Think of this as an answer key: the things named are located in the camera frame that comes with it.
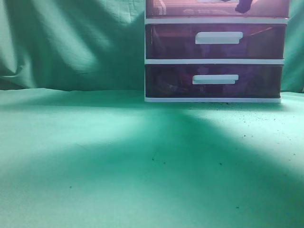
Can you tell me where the purple drawer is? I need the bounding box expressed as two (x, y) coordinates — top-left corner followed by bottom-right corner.
(145, 0), (290, 18)
(145, 24), (286, 59)
(145, 64), (283, 98)

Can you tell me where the white drawer cabinet frame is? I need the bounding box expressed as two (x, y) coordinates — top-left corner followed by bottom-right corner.
(144, 3), (289, 103)

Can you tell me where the green cloth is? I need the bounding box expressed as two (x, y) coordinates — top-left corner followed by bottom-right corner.
(0, 0), (304, 228)

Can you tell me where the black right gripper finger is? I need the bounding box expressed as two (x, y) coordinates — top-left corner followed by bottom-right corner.
(235, 0), (252, 13)

